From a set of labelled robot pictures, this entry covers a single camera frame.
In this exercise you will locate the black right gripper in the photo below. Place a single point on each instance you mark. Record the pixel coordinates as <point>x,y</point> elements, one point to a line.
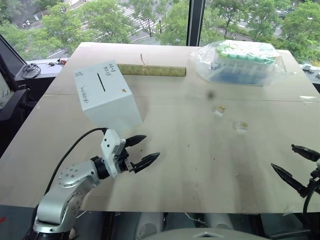
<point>316,187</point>

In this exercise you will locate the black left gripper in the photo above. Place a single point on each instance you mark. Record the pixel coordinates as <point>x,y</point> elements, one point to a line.
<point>123,163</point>

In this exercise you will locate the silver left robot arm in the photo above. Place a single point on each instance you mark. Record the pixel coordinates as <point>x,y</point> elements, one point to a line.
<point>65,192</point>

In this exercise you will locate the white box with slot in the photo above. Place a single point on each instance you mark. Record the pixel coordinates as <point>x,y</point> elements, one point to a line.
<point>105,100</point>

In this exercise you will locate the clear plastic gold-tipped connector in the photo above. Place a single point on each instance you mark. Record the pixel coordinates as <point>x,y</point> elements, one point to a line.
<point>219,110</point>
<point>241,126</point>

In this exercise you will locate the white rounded robot leg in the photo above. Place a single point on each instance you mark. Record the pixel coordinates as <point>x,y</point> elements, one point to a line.
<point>150,225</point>
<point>220,221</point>

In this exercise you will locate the brown cardboard tube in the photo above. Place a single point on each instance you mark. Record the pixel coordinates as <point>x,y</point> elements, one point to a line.
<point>155,70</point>

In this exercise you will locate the clear plastic bag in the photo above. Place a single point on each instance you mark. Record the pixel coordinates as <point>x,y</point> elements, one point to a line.
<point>278,72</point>

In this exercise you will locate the grey rounded robot torso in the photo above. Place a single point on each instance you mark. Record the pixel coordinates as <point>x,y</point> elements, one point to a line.
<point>207,235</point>

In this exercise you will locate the rack of green-capped tubes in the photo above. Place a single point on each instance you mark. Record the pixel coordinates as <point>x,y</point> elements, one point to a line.
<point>240,62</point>

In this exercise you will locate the small dark clutter on sill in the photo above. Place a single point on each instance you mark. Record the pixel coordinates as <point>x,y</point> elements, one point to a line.
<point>60,61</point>

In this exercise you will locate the black office chair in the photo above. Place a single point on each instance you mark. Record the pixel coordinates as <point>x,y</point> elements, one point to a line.
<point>10,100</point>

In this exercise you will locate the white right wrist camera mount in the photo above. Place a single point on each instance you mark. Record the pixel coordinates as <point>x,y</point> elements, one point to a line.
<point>319,163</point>

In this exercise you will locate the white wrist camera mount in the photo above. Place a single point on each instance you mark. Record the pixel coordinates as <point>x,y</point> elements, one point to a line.
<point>110,147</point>
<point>319,163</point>

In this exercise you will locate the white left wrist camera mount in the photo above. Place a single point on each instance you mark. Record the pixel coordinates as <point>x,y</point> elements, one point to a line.
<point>110,147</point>

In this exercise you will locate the black window frame post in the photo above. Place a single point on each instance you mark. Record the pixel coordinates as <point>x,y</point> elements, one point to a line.
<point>196,22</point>

